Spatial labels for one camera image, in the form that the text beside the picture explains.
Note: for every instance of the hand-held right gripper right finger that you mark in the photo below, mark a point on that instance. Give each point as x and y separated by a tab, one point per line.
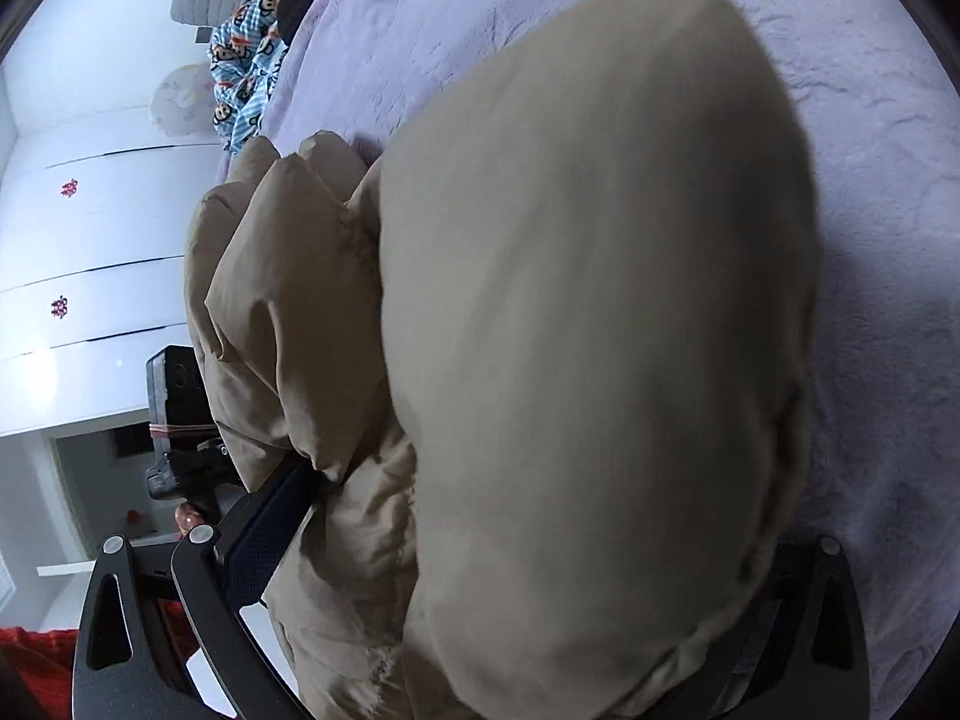
825	615

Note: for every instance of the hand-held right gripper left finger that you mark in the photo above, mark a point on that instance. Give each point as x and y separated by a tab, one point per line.
255	540

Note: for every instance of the beige puffer jacket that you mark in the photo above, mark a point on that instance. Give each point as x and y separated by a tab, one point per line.
600	315

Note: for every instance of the person's left forearm red sleeve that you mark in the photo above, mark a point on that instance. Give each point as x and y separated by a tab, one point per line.
37	652

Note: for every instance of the person's left hand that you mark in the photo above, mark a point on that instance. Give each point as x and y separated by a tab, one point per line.
186	517

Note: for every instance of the red wardrobe sticker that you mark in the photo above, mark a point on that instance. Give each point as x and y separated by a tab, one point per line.
69	187
58	307

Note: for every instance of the white wardrobe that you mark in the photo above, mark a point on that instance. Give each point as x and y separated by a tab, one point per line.
97	240

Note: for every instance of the purple plush blanket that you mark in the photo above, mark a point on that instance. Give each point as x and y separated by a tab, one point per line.
885	315

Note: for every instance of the blue monkey print cloth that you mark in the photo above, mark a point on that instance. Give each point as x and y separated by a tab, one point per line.
244	75

